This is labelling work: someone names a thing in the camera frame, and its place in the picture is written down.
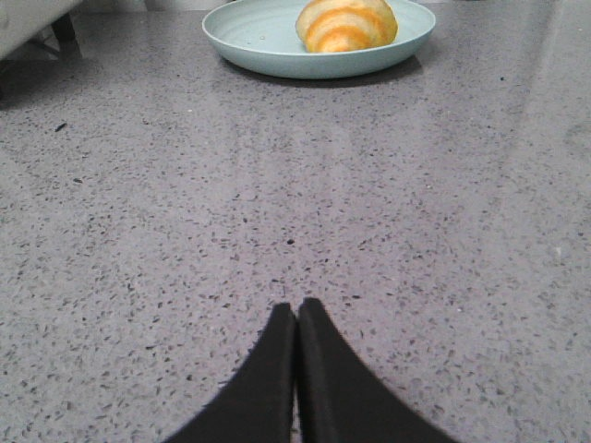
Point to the golden croissant bread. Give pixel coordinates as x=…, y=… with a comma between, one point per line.
x=333, y=26

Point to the light teal plate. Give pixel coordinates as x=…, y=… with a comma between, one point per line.
x=260, y=36

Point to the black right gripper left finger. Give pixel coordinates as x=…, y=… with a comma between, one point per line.
x=256, y=405

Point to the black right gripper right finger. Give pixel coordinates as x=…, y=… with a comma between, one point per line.
x=340, y=399

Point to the white toaster oven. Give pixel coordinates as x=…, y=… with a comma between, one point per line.
x=23, y=20

